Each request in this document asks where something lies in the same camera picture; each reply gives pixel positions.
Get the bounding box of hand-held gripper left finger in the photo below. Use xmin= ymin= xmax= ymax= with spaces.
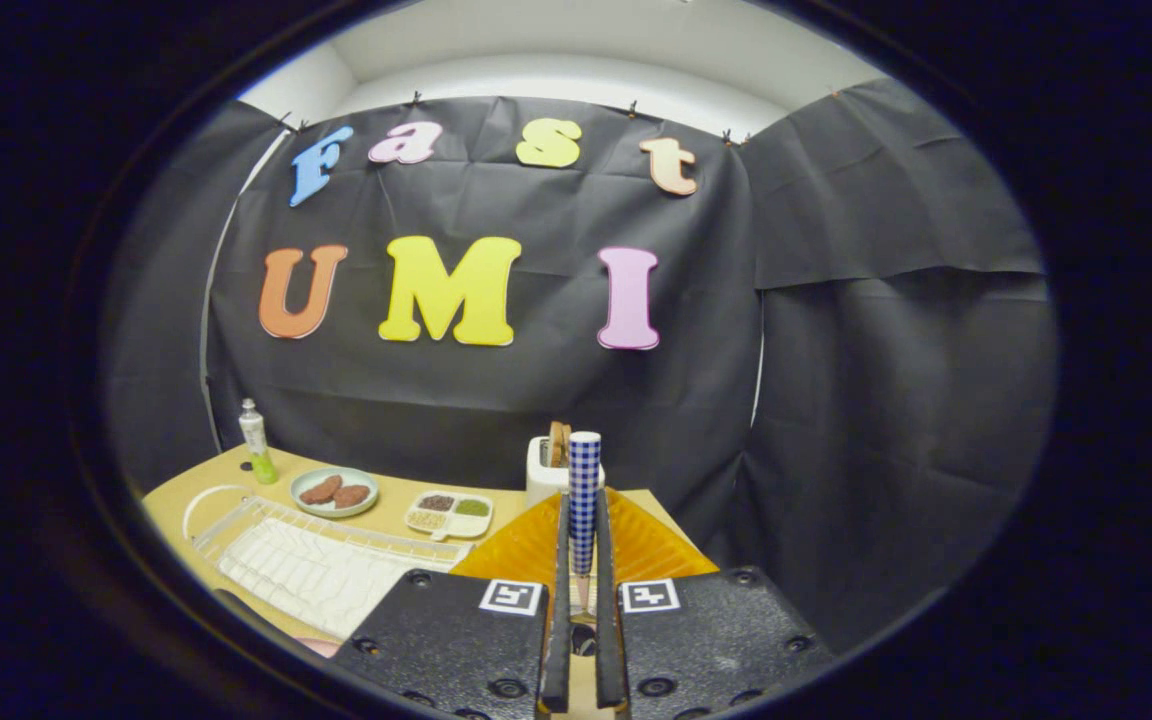
xmin=324 ymin=490 xmax=573 ymax=720

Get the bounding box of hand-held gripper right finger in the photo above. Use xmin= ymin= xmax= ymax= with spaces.
xmin=593 ymin=487 xmax=837 ymax=720

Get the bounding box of blue checkered handle spoon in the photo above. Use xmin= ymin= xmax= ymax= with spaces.
xmin=568 ymin=431 xmax=603 ymax=626

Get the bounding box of white wire dish rack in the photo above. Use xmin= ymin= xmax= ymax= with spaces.
xmin=182 ymin=485 xmax=477 ymax=641

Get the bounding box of light blue plate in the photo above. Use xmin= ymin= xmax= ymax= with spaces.
xmin=290 ymin=466 xmax=381 ymax=519

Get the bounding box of white divided grain tray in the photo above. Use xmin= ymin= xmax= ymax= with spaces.
xmin=404 ymin=490 xmax=494 ymax=542

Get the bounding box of cream toaster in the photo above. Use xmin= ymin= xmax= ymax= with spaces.
xmin=525 ymin=435 xmax=605 ymax=506

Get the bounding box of small white green bottle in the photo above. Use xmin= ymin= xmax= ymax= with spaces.
xmin=239 ymin=398 xmax=280 ymax=486

